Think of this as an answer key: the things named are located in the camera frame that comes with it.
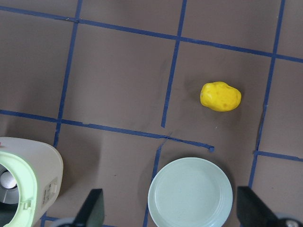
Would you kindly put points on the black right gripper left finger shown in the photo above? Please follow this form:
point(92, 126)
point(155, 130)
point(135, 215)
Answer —
point(91, 214)

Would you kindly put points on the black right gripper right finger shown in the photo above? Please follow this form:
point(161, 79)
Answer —
point(253, 212)

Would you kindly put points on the white rice cooker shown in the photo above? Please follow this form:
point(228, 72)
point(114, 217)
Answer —
point(30, 180)

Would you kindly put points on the far light green plate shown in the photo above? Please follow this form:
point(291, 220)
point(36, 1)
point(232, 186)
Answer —
point(190, 192)

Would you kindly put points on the yellow toy potato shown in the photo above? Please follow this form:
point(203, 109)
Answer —
point(220, 97)

